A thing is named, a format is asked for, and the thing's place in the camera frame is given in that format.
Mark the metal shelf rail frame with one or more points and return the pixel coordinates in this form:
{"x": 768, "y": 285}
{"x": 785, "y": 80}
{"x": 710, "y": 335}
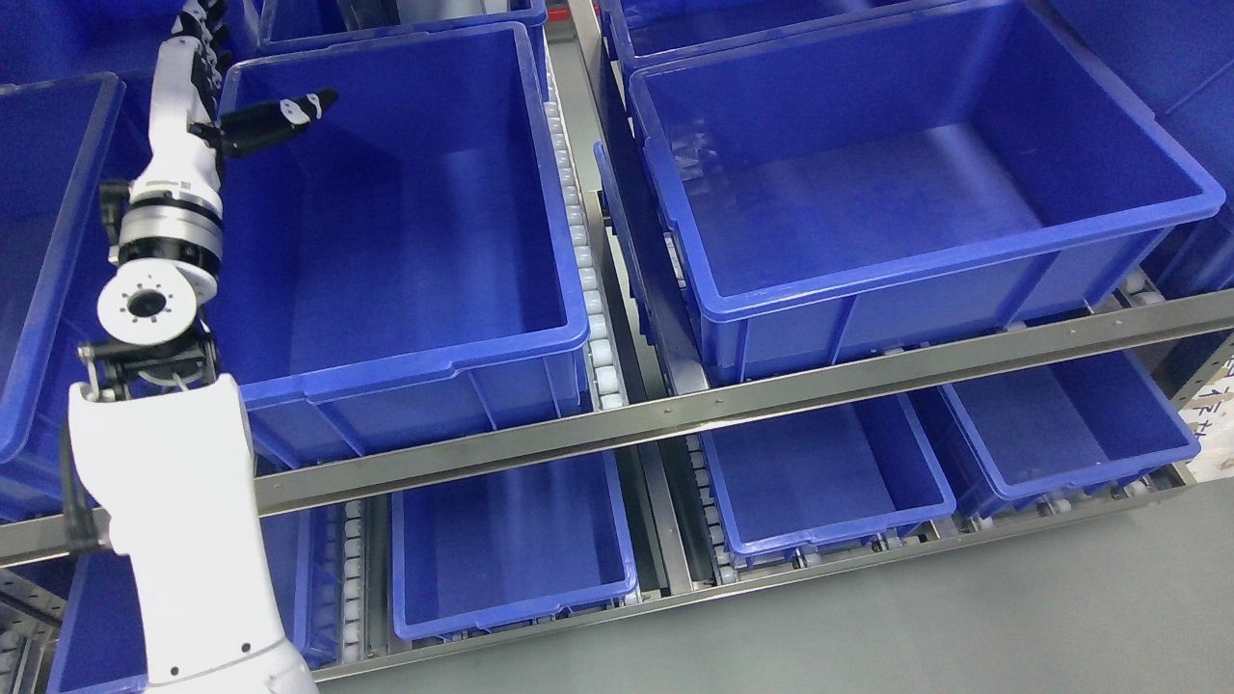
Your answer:
{"x": 1198, "y": 328}

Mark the lower blue bin left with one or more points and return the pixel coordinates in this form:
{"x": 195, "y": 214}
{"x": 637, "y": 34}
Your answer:
{"x": 101, "y": 649}

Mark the blue bin far left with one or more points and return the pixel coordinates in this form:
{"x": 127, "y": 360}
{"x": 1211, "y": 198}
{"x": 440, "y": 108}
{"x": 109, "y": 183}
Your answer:
{"x": 59, "y": 140}

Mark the lower blue bin centre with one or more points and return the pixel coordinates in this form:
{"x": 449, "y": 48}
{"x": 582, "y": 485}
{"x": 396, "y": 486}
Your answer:
{"x": 480, "y": 553}

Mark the large blue bin centre-left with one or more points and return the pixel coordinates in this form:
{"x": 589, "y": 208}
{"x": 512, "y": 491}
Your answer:
{"x": 403, "y": 272}

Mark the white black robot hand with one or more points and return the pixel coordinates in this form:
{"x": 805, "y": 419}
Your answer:
{"x": 189, "y": 138}

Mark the lower blue bin right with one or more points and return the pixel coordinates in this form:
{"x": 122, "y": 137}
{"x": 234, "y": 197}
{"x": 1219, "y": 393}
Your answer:
{"x": 1074, "y": 427}

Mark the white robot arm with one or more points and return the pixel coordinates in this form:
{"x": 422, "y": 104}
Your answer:
{"x": 161, "y": 440}

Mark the lower blue bin middle-right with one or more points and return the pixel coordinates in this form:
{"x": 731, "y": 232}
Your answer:
{"x": 825, "y": 479}

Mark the large blue bin right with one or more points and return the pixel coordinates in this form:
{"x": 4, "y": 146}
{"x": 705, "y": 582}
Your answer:
{"x": 915, "y": 179}

